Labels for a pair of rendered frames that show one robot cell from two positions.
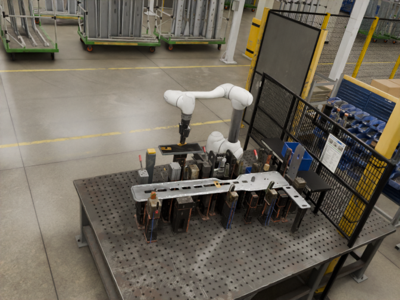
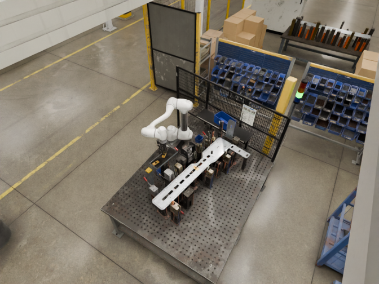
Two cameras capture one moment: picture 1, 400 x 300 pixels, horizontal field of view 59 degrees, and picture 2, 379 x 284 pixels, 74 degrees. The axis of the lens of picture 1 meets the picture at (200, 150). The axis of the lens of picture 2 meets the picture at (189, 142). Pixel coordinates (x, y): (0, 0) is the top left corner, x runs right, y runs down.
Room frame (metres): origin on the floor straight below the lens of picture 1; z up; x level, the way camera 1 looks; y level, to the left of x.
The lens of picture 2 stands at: (0.65, 0.71, 3.55)
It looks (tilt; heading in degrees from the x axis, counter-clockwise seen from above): 46 degrees down; 335
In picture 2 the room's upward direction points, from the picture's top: 1 degrees clockwise
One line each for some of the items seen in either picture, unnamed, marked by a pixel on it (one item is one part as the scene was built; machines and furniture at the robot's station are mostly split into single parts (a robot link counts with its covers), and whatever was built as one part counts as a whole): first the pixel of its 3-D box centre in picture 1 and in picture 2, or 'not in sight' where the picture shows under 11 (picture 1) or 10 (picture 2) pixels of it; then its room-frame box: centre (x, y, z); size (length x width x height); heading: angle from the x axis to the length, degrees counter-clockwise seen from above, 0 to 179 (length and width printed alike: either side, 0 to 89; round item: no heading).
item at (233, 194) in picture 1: (229, 209); (208, 178); (2.27, -0.32, 0.87); 0.12 x 0.09 x 0.35; 26
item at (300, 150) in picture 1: (295, 162); (230, 129); (2.71, -0.85, 1.17); 0.12 x 0.01 x 0.34; 26
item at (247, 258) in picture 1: (238, 206); (206, 167); (2.57, -0.44, 0.68); 2.56 x 1.61 x 0.04; 125
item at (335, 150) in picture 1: (332, 153); (248, 115); (2.76, -1.15, 1.30); 0.23 x 0.02 x 0.31; 26
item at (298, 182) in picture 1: (294, 196); (234, 147); (2.61, -0.91, 0.88); 0.08 x 0.08 x 0.36; 26
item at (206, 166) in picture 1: (202, 181); (183, 167); (2.56, -0.08, 0.89); 0.13 x 0.11 x 0.38; 26
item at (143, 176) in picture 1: (141, 190); (154, 196); (2.29, 0.41, 0.88); 0.11 x 0.10 x 0.36; 26
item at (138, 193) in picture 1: (215, 185); (195, 169); (2.38, -0.18, 1.00); 1.38 x 0.22 x 0.02; 116
